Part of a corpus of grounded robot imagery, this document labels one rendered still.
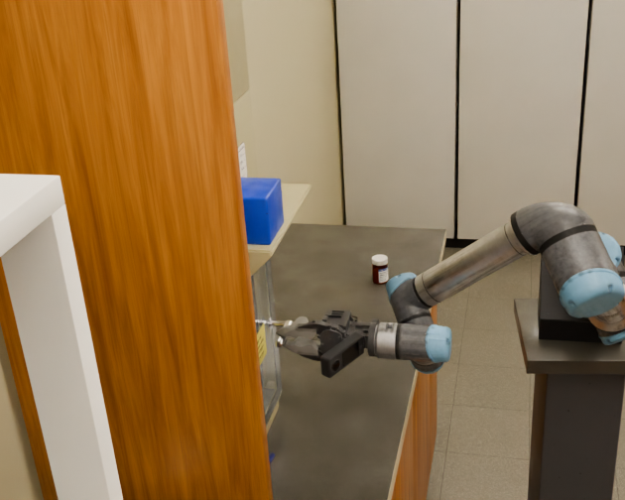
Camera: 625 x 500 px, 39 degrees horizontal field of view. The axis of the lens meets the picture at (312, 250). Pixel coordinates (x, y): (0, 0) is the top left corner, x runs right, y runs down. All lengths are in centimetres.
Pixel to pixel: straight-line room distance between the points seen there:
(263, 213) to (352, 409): 71
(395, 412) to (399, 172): 284
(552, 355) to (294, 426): 69
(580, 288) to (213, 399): 71
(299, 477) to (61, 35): 102
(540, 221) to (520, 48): 284
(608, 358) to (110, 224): 132
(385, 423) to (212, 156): 88
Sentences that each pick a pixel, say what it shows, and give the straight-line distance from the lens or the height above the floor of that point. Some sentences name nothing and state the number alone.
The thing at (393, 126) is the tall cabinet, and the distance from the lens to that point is 472.
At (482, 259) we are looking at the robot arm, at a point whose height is 135.
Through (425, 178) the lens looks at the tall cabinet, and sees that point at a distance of 479.
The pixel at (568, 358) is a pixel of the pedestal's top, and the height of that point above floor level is 94.
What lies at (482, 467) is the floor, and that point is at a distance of 342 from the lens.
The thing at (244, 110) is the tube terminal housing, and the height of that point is 168.
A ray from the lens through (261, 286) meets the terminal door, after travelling 186.
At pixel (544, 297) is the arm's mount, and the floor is 104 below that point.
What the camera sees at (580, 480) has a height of 51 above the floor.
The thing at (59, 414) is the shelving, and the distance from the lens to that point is 68.
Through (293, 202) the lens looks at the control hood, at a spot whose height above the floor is 151.
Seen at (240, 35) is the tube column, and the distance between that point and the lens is 174.
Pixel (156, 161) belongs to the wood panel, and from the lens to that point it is 145.
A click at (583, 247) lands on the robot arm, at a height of 143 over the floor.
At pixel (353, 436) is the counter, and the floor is 94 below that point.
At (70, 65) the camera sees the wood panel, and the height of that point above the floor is 186.
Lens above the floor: 218
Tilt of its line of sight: 26 degrees down
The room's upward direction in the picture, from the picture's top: 4 degrees counter-clockwise
